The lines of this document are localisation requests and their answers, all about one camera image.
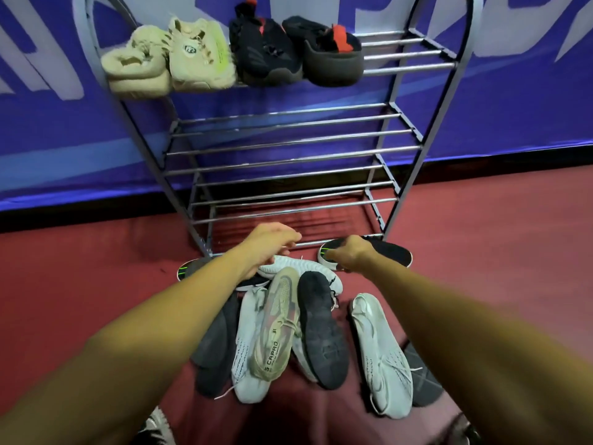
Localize person's left hand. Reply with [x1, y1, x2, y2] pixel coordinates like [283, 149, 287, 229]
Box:
[231, 222, 303, 281]

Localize person's right hand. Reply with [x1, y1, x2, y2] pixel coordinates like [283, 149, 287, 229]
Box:
[326, 234, 379, 274]

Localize black green sneaker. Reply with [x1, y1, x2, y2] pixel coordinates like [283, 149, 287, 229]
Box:
[317, 235, 413, 273]
[177, 256, 271, 292]

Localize grey white sneaker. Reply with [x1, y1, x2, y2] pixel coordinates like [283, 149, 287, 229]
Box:
[257, 254, 345, 296]
[290, 333, 321, 384]

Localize tan chunky sneaker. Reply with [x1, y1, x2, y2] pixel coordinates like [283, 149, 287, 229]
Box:
[250, 267, 303, 382]

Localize black strap sneaker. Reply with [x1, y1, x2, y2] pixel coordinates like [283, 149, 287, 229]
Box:
[296, 271, 351, 391]

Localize grey metal shoe rack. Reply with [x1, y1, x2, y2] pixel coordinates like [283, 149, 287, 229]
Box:
[74, 0, 482, 258]

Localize black shoe orange marks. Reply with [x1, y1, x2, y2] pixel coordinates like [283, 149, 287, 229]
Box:
[190, 291, 240, 369]

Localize white knit sneaker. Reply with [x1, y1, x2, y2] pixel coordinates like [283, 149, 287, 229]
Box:
[348, 293, 423, 420]
[214, 286, 274, 405]

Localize plain black shoe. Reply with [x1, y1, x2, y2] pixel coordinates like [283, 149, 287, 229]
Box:
[194, 319, 243, 399]

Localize black orange sneaker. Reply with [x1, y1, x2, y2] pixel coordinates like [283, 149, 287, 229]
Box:
[402, 341, 447, 409]

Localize beige sneaker green stripe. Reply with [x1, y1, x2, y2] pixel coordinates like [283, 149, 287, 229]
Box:
[166, 17, 237, 93]

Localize beige knit sneaker plain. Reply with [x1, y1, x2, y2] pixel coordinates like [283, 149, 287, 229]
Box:
[100, 25, 173, 100]

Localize person's left forearm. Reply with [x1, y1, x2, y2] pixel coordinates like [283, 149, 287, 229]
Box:
[0, 254, 253, 445]

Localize person's right forearm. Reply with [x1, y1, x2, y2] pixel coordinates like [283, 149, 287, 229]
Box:
[361, 245, 593, 445]

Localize black white worn shoe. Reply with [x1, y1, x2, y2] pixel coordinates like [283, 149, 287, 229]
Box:
[137, 406, 176, 445]
[442, 411, 485, 445]

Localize blue printed wall banner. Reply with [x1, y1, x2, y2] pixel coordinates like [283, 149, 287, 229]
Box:
[0, 0, 593, 211]

